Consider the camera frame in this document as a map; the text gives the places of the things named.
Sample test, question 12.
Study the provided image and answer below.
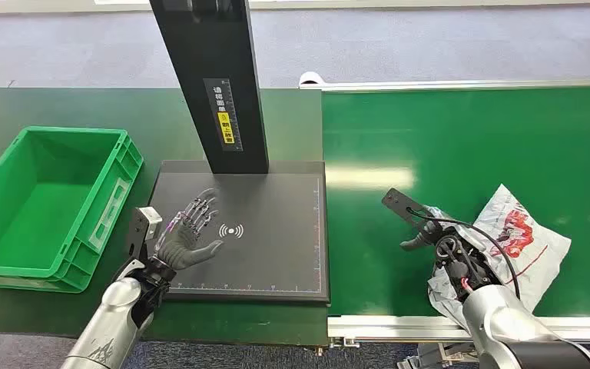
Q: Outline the clear crate label holder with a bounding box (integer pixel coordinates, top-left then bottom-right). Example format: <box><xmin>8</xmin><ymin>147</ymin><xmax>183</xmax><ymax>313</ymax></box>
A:
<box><xmin>88</xmin><ymin>177</ymin><xmax>131</xmax><ymax>251</ymax></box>

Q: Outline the black scanner platform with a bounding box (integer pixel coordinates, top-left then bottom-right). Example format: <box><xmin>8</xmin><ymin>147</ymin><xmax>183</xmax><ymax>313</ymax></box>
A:
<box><xmin>148</xmin><ymin>161</ymin><xmax>330</xmax><ymax>305</ymax></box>

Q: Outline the white conveyor roller end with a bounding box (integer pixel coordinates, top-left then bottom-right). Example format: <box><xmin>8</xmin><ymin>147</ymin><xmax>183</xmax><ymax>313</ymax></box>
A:
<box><xmin>299</xmin><ymin>71</ymin><xmax>327</xmax><ymax>88</ymax></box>

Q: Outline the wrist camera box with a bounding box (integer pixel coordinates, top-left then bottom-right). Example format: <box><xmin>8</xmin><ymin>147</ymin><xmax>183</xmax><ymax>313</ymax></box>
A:
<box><xmin>381</xmin><ymin>188</ymin><xmax>431</xmax><ymax>231</ymax></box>
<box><xmin>124</xmin><ymin>206</ymin><xmax>164</xmax><ymax>261</ymax></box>

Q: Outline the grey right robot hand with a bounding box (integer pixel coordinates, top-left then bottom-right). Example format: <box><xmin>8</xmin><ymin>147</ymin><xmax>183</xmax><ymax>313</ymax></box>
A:
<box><xmin>399</xmin><ymin>220</ymin><xmax>449</xmax><ymax>253</ymax></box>

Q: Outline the slim aluminium conveyor rail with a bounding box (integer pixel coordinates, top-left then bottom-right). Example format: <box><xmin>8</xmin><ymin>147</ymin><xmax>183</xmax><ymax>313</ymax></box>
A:
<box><xmin>299</xmin><ymin>76</ymin><xmax>590</xmax><ymax>93</ymax></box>

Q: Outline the aluminium conveyor rail with brackets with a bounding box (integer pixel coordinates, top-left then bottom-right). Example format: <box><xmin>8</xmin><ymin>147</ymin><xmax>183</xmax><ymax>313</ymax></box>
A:
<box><xmin>327</xmin><ymin>314</ymin><xmax>590</xmax><ymax>350</ymax></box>

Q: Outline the black yellow column label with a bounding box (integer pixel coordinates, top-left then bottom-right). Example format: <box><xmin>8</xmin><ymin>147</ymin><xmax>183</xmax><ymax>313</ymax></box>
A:
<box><xmin>203</xmin><ymin>78</ymin><xmax>244</xmax><ymax>153</ymax></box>

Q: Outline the dark green table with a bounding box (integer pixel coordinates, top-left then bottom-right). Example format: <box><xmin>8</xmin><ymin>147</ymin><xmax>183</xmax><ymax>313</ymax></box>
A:
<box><xmin>0</xmin><ymin>87</ymin><xmax>330</xmax><ymax>347</ymax></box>

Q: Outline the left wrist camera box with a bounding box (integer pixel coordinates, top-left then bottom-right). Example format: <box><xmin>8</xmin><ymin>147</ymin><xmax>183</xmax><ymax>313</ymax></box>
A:
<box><xmin>124</xmin><ymin>206</ymin><xmax>164</xmax><ymax>261</ymax></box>

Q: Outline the black scanner column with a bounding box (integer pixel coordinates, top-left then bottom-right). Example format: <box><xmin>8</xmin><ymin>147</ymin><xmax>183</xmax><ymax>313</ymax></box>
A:
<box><xmin>149</xmin><ymin>0</ymin><xmax>270</xmax><ymax>175</ymax></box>

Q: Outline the green plastic crate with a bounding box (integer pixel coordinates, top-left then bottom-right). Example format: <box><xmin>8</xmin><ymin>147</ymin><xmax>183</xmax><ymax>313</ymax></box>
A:
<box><xmin>0</xmin><ymin>126</ymin><xmax>144</xmax><ymax>294</ymax></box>

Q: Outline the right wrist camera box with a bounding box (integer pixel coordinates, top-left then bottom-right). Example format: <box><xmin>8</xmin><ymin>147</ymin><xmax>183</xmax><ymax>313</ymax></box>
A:
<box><xmin>381</xmin><ymin>188</ymin><xmax>431</xmax><ymax>231</ymax></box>

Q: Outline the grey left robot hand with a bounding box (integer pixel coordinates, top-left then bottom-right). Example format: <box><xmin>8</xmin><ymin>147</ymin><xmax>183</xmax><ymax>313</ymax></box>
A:
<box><xmin>153</xmin><ymin>188</ymin><xmax>225</xmax><ymax>272</ymax></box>

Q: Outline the metal conveyor leg frame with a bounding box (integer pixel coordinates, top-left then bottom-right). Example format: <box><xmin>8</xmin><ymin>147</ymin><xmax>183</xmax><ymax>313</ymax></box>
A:
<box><xmin>396</xmin><ymin>342</ymin><xmax>481</xmax><ymax>369</ymax></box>

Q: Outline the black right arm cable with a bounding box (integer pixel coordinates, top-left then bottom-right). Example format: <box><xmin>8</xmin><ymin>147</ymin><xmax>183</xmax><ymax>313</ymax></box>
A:
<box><xmin>406</xmin><ymin>206</ymin><xmax>522</xmax><ymax>301</ymax></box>

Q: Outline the green conveyor belt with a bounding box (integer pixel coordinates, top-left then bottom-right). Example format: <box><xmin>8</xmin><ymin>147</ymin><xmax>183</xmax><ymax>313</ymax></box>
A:
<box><xmin>321</xmin><ymin>86</ymin><xmax>590</xmax><ymax>317</ymax></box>

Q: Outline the white grey plastic mailer package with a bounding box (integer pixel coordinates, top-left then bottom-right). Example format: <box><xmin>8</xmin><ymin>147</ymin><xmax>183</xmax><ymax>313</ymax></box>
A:
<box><xmin>426</xmin><ymin>184</ymin><xmax>572</xmax><ymax>332</ymax></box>

